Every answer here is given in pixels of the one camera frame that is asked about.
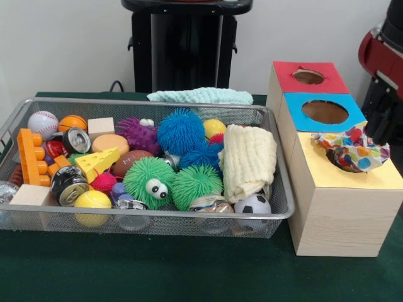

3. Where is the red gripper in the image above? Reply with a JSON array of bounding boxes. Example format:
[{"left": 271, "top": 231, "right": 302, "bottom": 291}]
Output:
[{"left": 359, "top": 28, "right": 403, "bottom": 145}]

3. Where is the white polka dot cloth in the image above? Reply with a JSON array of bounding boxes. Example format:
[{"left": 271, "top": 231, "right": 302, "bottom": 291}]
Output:
[{"left": 312, "top": 121, "right": 391, "bottom": 172}]

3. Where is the cream waffle cloth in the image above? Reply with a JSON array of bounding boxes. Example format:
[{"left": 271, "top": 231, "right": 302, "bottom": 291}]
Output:
[{"left": 220, "top": 124, "right": 278, "bottom": 203}]

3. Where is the yellow toy cheese wedge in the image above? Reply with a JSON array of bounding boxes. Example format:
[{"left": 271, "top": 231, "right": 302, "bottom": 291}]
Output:
[{"left": 74, "top": 148, "right": 120, "bottom": 184}]

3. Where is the silver drink can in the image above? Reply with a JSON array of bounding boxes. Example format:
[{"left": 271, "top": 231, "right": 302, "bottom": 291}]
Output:
[{"left": 50, "top": 165, "right": 89, "bottom": 206}]

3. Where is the wooden box with three holes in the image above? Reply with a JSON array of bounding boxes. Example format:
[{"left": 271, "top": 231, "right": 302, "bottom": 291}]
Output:
[{"left": 266, "top": 61, "right": 403, "bottom": 257}]

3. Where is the clear mesh bin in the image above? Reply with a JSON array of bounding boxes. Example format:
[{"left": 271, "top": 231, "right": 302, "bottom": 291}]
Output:
[{"left": 0, "top": 98, "right": 297, "bottom": 238}]

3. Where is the small soccer ball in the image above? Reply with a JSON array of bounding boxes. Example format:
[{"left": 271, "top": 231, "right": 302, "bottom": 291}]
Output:
[{"left": 234, "top": 194, "right": 273, "bottom": 216}]

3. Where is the mint green cloth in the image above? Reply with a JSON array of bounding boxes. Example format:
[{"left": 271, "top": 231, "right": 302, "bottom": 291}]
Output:
[{"left": 147, "top": 87, "right": 254, "bottom": 106}]

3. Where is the blue spiky ball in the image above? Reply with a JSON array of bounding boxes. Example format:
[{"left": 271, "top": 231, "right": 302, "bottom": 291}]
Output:
[{"left": 157, "top": 108, "right": 207, "bottom": 156}]

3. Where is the green spiky ball with face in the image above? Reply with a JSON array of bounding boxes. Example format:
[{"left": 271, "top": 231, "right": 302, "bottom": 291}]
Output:
[{"left": 123, "top": 157, "right": 176, "bottom": 210}]

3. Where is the dark green tablecloth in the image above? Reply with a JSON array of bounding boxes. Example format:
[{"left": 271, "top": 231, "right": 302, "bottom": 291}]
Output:
[{"left": 0, "top": 91, "right": 403, "bottom": 302}]

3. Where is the yellow tennis ball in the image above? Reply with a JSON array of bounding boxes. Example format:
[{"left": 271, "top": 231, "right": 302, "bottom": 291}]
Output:
[{"left": 74, "top": 191, "right": 112, "bottom": 227}]

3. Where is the white baseball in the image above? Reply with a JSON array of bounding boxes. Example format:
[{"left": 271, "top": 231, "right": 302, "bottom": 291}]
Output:
[{"left": 27, "top": 111, "right": 59, "bottom": 140}]

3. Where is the orange toy building block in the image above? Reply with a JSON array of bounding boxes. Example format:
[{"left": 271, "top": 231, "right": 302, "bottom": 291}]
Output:
[{"left": 17, "top": 128, "right": 51, "bottom": 187}]

